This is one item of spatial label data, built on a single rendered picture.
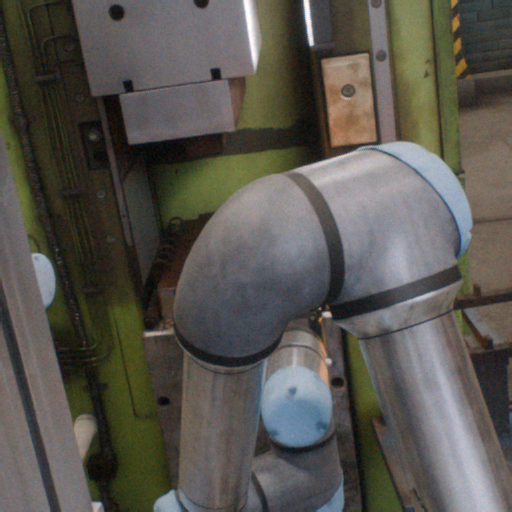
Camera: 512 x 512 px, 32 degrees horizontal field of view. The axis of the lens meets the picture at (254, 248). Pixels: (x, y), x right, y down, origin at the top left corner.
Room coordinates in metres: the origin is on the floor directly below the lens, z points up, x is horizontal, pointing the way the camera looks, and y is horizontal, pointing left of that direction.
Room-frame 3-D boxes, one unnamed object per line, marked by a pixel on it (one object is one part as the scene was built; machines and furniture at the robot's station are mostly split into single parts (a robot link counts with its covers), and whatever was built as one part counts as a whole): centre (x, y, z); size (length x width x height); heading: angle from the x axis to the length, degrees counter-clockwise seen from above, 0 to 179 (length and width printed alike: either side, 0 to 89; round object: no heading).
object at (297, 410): (0.89, -0.02, 1.12); 0.11 x 0.08 x 0.09; 175
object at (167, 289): (1.83, 0.08, 0.96); 0.42 x 0.20 x 0.09; 175
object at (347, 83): (1.72, -0.22, 1.27); 0.09 x 0.02 x 0.17; 85
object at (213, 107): (1.83, 0.08, 1.32); 0.42 x 0.20 x 0.10; 175
